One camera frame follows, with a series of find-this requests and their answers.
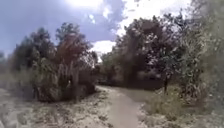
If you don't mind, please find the dry grass ground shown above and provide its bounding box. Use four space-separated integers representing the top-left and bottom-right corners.
0 71 114 128

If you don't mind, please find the dense wood of trees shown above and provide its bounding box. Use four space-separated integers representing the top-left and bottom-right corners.
99 0 224 113

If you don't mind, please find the clump of trees and bushes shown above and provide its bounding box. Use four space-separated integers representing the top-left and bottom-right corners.
0 22 101 103

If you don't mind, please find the narrow pale dirt path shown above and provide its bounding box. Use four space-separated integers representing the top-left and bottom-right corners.
95 84 148 128

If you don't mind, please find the green grass verge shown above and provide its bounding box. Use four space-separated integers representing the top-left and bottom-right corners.
137 84 224 128

